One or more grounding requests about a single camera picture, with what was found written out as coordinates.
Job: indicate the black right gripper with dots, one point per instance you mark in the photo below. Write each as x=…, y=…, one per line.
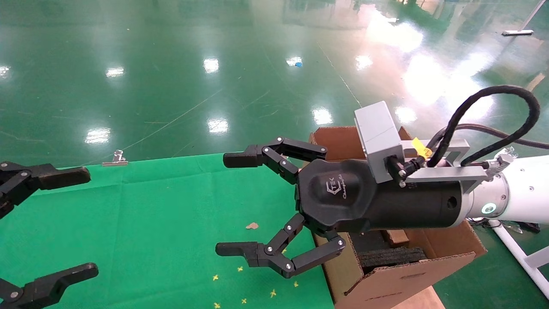
x=343, y=197

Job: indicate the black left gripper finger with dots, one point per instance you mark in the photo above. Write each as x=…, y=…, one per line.
x=47, y=289
x=51, y=177

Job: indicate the small cardboard scrap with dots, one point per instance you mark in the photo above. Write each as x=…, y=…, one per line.
x=252, y=225

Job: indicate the large open cardboard carton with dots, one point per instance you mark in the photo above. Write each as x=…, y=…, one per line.
x=394, y=283

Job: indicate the silver binder clip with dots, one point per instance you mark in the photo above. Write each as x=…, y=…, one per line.
x=116, y=162

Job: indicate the green table cloth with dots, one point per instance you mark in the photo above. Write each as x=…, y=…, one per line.
x=150, y=214

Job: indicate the flat black foam block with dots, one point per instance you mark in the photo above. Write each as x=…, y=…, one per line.
x=390, y=257

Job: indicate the crumpled clear plastic wrap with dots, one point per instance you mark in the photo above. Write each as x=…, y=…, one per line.
x=508, y=151

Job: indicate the white metal table leg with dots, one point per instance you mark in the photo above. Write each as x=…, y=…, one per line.
x=519, y=253

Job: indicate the black plastic grid tray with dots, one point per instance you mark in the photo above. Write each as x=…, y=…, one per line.
x=529, y=227

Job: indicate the white floor bar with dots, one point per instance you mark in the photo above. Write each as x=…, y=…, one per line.
x=517, y=32

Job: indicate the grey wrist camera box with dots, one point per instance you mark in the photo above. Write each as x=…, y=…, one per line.
x=377, y=137

